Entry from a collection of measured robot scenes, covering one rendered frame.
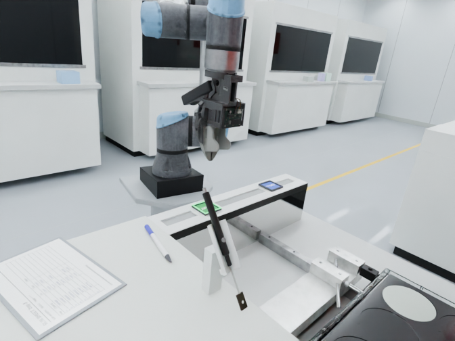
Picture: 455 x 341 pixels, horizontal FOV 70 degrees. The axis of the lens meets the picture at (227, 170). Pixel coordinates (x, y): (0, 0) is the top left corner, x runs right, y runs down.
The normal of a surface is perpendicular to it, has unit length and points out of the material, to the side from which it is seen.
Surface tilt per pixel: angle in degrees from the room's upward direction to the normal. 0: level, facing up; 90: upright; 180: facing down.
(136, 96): 90
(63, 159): 90
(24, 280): 0
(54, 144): 90
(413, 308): 0
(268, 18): 90
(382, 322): 0
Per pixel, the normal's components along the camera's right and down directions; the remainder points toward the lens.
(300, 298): 0.09, -0.93
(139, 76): 0.68, 0.33
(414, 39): -0.73, 0.18
